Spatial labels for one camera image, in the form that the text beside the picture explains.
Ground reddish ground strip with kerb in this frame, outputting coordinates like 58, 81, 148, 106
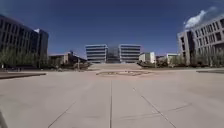
0, 72, 47, 80

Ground pale grid-fronted building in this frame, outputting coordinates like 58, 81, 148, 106
176, 14, 224, 66

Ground pale paved plaza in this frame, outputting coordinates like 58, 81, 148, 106
0, 63, 224, 128

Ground row of green trees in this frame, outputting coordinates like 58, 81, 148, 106
0, 46, 48, 69
156, 53, 224, 69

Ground striped twin-winged building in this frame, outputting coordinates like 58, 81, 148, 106
84, 43, 142, 64

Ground raised dark bed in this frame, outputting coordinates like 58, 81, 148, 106
196, 68, 224, 75

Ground small white building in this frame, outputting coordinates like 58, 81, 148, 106
138, 51, 157, 64

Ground dark glass building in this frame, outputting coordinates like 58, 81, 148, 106
0, 13, 50, 64

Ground wide pale steps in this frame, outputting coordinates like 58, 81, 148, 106
87, 62, 143, 71

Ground round planting bed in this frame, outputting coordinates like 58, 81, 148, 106
95, 70, 153, 77

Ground low brown building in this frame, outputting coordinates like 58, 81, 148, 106
48, 51, 88, 66

